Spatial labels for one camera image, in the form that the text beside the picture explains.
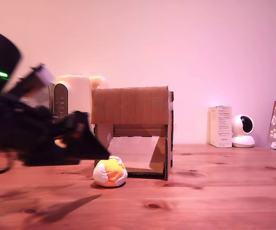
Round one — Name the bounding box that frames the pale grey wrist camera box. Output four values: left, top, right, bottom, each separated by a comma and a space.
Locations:
15, 63, 55, 107

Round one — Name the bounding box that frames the small white round camera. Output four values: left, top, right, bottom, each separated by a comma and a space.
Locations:
231, 115, 255, 149

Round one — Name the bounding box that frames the orange and white footbag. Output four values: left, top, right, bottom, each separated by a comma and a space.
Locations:
92, 155, 128, 187

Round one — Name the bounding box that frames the white printed carton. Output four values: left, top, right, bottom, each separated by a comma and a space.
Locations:
208, 105, 232, 149

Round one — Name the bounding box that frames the cardboard dice tower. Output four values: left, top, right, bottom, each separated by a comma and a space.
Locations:
91, 86, 174, 181

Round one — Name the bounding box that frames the cream electric kettle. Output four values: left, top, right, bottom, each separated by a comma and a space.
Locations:
48, 74, 107, 125

